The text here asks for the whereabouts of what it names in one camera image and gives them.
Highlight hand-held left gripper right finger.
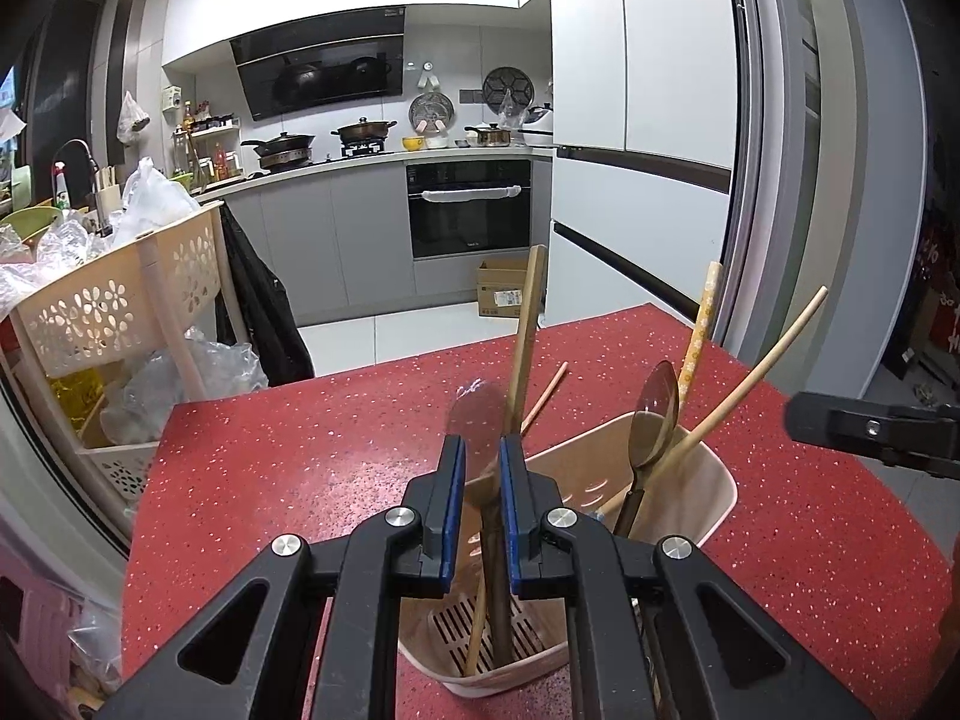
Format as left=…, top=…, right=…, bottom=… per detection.
left=499, top=435, right=876, bottom=720

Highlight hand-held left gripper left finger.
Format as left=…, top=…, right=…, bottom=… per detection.
left=96, top=433, right=464, bottom=720

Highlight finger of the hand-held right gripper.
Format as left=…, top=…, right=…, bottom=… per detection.
left=784, top=390, right=960, bottom=481

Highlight dark translucent spoon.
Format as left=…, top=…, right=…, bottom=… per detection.
left=448, top=381, right=518, bottom=672
left=613, top=360, right=682, bottom=537

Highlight beige utensil holder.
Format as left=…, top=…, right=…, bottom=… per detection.
left=396, top=414, right=740, bottom=695

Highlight patterned wooden chopstick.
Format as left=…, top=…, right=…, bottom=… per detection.
left=677, top=261, right=723, bottom=410

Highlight cardboard box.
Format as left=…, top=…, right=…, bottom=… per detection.
left=476, top=259, right=530, bottom=320

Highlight crumpled clear plastic bag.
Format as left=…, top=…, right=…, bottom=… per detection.
left=101, top=326, right=269, bottom=445

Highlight grey lower cabinets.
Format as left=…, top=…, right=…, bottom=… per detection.
left=199, top=157, right=556, bottom=329

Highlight black built-in oven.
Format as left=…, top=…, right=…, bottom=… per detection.
left=405, top=159, right=533, bottom=262

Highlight white refrigerator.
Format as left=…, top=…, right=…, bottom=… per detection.
left=544, top=0, right=740, bottom=350

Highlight yellow cooking oil bottle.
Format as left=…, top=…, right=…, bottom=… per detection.
left=49, top=371, right=103, bottom=422

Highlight brown lidded pot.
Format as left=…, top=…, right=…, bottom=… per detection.
left=330, top=118, right=398, bottom=148

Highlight beige plastic storage cart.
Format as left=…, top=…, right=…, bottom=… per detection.
left=0, top=199, right=227, bottom=503

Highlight round silver steamer rack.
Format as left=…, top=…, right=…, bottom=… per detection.
left=409, top=92, right=456, bottom=133

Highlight black wok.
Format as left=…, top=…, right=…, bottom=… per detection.
left=240, top=133, right=317, bottom=170

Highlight pink plastic stool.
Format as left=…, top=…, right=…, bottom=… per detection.
left=0, top=540, right=76, bottom=698

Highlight round black moulded pan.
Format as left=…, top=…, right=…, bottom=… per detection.
left=482, top=66, right=535, bottom=110

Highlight spice rack with bottles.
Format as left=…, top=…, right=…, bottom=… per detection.
left=172, top=101, right=245, bottom=185

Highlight black range hood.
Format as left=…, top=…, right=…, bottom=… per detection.
left=229, top=7, right=407, bottom=123

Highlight clear plastic bags pile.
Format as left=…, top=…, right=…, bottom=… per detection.
left=0, top=210, right=113, bottom=301

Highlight hanging white plastic bag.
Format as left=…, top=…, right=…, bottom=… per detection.
left=116, top=90, right=151, bottom=147

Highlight green basin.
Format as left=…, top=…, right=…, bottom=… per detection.
left=0, top=206, right=65, bottom=248

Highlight black kitchen faucet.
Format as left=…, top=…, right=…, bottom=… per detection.
left=56, top=139, right=102, bottom=212

